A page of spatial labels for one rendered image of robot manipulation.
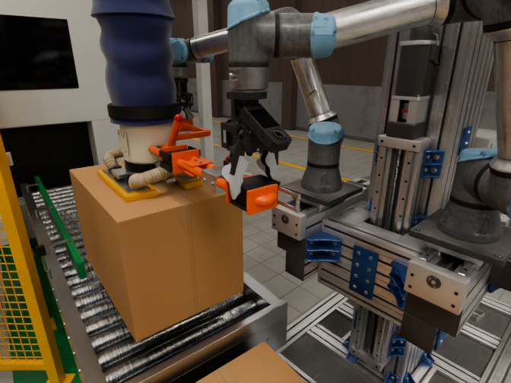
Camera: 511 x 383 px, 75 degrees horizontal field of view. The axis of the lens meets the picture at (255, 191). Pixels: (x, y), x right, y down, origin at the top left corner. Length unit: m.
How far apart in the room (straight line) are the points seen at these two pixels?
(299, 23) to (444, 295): 0.70
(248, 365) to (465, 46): 1.16
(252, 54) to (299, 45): 0.08
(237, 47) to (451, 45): 0.72
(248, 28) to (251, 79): 0.08
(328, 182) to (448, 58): 0.51
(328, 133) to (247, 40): 0.62
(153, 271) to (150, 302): 0.10
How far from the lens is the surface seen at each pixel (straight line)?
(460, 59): 1.17
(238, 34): 0.64
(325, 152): 1.19
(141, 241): 0.98
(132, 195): 1.05
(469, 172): 0.98
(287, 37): 0.64
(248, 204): 0.65
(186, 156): 0.95
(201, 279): 1.14
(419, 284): 0.98
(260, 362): 1.24
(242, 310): 1.43
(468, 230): 1.02
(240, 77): 0.64
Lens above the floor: 1.46
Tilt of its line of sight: 20 degrees down
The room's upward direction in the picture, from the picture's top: straight up
